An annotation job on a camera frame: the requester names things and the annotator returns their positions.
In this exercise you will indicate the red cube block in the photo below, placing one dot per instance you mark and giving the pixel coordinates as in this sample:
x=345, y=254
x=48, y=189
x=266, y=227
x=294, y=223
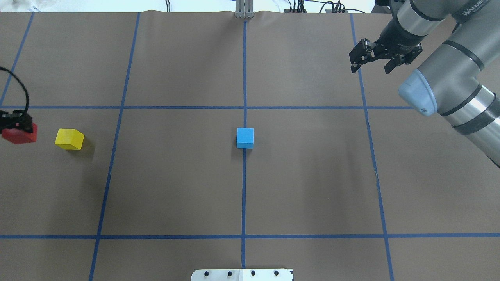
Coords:
x=16, y=136

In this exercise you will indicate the blue cube block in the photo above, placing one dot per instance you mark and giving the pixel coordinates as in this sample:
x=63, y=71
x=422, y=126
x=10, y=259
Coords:
x=245, y=138

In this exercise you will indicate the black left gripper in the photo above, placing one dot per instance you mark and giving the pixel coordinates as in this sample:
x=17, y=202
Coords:
x=15, y=120

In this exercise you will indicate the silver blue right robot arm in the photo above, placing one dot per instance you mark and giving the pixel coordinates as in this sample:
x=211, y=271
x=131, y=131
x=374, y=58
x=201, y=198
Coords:
x=446, y=82

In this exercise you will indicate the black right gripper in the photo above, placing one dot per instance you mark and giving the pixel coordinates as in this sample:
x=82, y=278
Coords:
x=395, y=39

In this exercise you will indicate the aluminium frame post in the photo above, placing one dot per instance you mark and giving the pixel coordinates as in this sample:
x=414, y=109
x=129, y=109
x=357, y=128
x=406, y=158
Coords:
x=244, y=9

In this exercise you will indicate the yellow cube block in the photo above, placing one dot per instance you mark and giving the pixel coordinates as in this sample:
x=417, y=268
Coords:
x=69, y=139

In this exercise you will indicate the white camera post with base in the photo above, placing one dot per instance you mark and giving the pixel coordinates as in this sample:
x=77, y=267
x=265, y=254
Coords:
x=280, y=274

